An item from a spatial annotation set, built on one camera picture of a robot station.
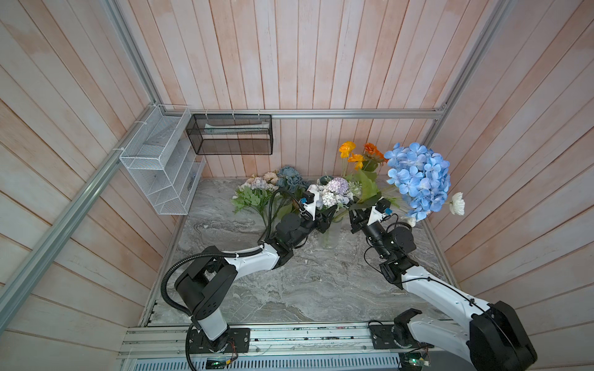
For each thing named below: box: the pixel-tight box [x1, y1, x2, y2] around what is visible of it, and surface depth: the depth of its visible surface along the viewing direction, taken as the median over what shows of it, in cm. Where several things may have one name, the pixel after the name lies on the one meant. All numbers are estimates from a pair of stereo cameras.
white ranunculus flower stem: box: [443, 191, 465, 216], surface depth 57 cm
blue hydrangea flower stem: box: [384, 142, 451, 222], surface depth 51 cm
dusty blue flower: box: [276, 165, 307, 193], surface depth 109 cm
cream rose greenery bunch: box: [232, 171, 280, 230], surface depth 106 cm
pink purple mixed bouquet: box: [309, 176, 363, 210], surface depth 73 cm
